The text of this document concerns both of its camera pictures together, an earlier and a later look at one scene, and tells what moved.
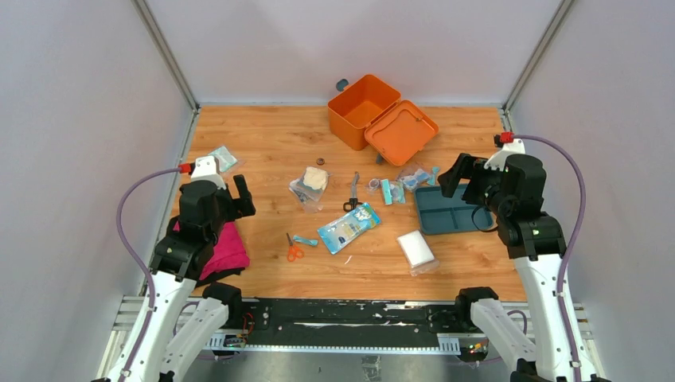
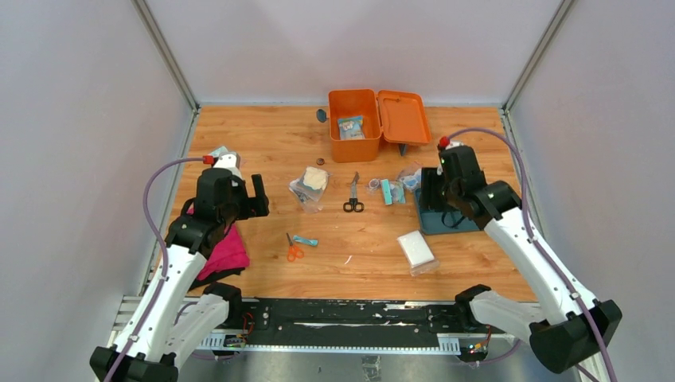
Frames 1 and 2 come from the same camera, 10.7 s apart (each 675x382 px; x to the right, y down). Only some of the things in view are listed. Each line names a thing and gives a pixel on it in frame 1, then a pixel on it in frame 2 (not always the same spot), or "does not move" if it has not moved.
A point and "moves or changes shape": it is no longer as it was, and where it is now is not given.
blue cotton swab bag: [349, 228] to [351, 127]
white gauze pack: [417, 253] does not move
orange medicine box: [370, 112] moves or changes shape
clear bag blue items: [412, 181] does not move
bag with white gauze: [310, 189] does not move
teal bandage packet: [394, 192] does not move
